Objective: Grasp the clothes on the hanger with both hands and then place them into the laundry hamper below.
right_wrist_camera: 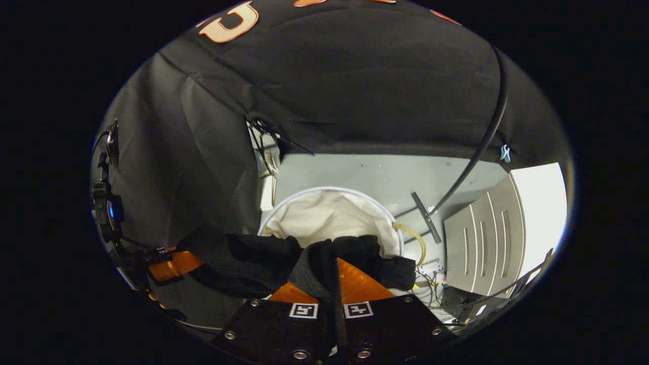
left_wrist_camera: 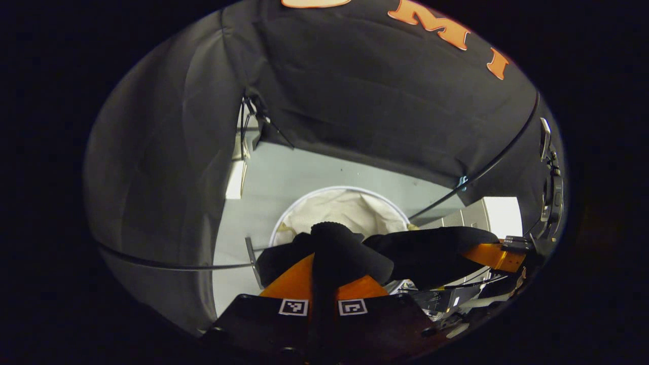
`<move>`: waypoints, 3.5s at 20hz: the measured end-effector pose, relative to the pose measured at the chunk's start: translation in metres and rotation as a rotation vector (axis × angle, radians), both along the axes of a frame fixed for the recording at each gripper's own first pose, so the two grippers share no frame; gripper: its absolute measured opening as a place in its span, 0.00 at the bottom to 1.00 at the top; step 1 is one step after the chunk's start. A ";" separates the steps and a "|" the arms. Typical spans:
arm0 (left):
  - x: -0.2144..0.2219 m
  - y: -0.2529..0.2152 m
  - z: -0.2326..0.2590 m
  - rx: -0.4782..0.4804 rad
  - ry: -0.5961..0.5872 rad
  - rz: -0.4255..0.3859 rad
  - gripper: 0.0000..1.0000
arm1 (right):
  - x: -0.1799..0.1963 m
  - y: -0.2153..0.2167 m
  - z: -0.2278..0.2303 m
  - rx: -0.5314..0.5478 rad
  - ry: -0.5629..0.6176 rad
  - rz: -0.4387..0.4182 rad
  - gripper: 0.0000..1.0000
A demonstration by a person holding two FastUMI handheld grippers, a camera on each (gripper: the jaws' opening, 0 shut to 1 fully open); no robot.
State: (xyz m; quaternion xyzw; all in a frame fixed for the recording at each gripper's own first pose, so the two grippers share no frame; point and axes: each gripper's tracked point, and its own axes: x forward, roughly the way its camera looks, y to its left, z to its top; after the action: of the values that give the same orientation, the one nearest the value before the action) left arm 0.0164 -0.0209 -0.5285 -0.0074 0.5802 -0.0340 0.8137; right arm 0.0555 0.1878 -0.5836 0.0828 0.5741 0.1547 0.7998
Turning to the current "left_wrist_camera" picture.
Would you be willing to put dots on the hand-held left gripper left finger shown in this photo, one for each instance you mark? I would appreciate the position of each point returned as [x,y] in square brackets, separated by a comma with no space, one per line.
[253,324]

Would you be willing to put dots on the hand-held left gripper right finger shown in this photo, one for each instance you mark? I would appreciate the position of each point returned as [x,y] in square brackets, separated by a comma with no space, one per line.
[390,324]

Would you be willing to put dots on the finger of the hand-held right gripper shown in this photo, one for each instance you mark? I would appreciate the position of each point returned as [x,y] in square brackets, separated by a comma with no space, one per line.
[499,257]

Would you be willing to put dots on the black knit garment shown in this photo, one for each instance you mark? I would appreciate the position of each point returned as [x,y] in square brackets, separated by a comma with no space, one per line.
[426,253]

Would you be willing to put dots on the white round laundry hamper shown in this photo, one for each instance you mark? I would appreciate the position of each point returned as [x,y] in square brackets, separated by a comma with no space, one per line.
[345,208]

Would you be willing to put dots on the small blue clip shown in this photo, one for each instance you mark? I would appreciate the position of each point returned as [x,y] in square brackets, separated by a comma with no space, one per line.
[462,183]

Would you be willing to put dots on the black backdrop cloth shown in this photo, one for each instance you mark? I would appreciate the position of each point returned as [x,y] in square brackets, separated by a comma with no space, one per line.
[355,101]

